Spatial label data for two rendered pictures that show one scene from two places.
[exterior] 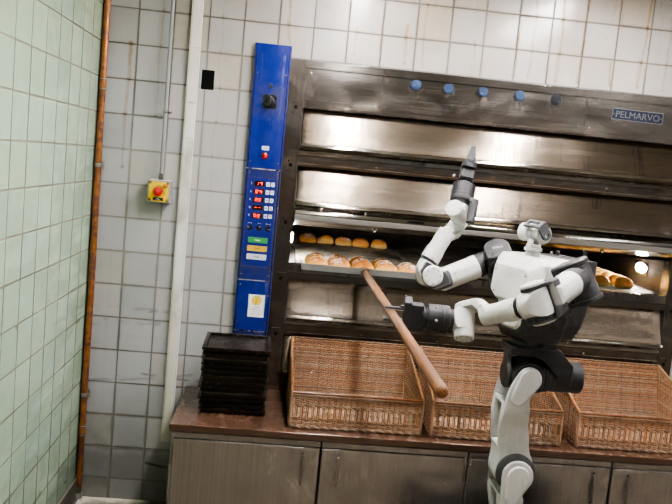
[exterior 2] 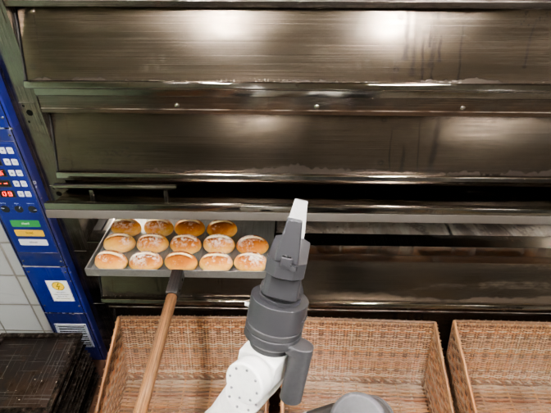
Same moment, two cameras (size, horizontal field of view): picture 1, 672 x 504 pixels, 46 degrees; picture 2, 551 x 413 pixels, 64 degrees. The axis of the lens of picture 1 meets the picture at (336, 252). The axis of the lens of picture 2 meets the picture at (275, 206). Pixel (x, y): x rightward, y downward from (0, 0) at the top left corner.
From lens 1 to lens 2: 264 cm
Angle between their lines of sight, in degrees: 31
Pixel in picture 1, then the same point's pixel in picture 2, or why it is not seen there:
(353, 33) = not seen: outside the picture
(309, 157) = (56, 97)
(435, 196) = (287, 141)
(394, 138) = (198, 50)
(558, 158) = (521, 61)
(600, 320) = (537, 278)
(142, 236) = not seen: outside the picture
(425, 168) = (264, 98)
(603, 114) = not seen: outside the picture
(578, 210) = (539, 145)
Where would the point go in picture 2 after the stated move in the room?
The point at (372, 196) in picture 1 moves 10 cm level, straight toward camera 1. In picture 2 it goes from (181, 150) to (169, 170)
